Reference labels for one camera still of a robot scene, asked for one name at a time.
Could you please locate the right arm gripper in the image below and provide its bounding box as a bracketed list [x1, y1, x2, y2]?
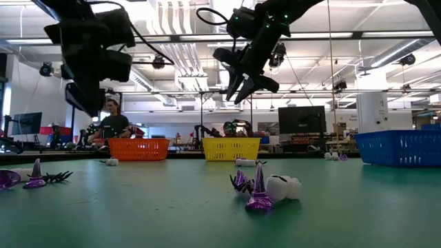
[213, 15, 291, 104]

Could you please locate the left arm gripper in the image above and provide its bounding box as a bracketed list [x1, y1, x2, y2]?
[44, 21, 134, 116]

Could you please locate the yellow plastic basket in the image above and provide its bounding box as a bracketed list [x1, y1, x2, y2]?
[202, 136, 262, 162]

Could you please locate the person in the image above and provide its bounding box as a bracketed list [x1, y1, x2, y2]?
[88, 98, 134, 145]

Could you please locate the red bin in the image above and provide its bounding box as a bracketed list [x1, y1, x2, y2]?
[39, 125, 73, 136]

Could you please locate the dark computer monitor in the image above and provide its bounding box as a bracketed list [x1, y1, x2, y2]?
[11, 112, 43, 136]

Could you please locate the large black monitor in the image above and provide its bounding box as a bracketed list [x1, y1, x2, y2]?
[278, 105, 327, 135]

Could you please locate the orange plastic basket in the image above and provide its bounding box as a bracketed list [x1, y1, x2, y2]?
[107, 137, 171, 162]

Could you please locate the overhead light bar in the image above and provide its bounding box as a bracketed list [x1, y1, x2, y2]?
[0, 30, 441, 45]

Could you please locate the green table mat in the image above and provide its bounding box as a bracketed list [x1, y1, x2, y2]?
[0, 157, 441, 248]

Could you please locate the white pillar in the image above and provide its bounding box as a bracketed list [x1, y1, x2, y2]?
[356, 74, 389, 134]

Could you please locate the blue plastic basket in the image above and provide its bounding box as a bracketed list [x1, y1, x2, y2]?
[353, 129, 441, 169]

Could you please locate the round silver air duct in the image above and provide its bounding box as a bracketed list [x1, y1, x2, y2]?
[209, 0, 258, 107]

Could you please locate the black background rig frame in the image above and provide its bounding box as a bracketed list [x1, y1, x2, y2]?
[201, 90, 254, 138]
[68, 90, 123, 151]

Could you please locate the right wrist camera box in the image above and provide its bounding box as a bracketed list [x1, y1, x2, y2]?
[226, 6, 258, 41]

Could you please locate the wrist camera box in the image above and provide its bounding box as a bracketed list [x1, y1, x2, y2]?
[92, 7, 136, 49]
[226, 6, 258, 41]

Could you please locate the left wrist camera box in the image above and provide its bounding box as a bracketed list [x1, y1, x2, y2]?
[92, 7, 136, 49]

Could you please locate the black aluminium table frame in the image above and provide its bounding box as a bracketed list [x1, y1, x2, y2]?
[0, 150, 361, 165]

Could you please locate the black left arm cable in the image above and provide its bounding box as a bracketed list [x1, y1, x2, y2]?
[85, 0, 175, 66]

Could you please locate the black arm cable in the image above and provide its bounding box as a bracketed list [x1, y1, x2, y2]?
[85, 0, 175, 66]
[195, 6, 231, 28]

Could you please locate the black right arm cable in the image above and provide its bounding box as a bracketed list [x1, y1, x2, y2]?
[195, 6, 231, 28]

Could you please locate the slanted silver air duct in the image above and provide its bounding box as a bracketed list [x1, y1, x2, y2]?
[370, 37, 440, 70]

